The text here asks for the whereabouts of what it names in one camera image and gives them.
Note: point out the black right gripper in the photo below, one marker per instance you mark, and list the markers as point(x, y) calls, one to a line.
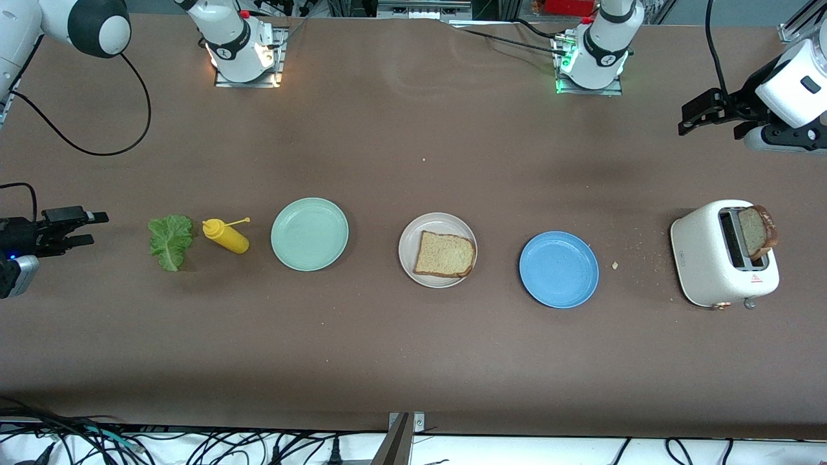
point(20, 234)

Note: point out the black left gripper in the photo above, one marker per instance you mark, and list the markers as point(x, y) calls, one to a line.
point(743, 104)

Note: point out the green lettuce leaf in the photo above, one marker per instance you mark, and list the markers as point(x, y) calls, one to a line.
point(171, 242)

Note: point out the yellow squeeze bottle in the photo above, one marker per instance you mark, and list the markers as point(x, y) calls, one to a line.
point(226, 237)

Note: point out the light bread slice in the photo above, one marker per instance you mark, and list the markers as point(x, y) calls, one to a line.
point(444, 255)

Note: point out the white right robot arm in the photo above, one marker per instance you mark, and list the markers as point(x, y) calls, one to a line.
point(232, 39)

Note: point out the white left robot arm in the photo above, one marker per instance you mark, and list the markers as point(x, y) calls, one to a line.
point(604, 58)

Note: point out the blue plate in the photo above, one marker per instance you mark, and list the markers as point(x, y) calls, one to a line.
point(559, 270)

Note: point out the mint green plate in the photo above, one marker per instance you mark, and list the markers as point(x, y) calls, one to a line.
point(309, 234)

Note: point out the beige plate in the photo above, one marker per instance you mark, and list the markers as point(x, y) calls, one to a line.
point(407, 248)

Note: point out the aluminium profile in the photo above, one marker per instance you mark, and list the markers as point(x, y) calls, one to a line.
point(791, 32)

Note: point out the dark crust bread slice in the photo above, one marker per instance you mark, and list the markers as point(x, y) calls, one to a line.
point(753, 231)

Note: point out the white toaster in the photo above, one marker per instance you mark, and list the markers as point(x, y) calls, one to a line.
point(701, 258)

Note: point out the red box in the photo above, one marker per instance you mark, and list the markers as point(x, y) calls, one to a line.
point(572, 6)

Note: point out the black power plug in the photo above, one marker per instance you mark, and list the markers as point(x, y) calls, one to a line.
point(335, 451)

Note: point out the grey metal bar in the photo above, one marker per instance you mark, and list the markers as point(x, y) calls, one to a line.
point(394, 445)

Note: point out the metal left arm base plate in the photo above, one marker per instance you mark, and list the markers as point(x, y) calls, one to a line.
point(610, 92)

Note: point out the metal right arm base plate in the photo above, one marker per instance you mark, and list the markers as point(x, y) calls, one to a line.
point(249, 84)

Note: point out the aluminium frame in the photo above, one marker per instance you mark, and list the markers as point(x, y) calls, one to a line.
point(423, 8)

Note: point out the metal table edge bracket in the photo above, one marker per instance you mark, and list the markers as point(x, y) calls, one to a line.
point(417, 423)

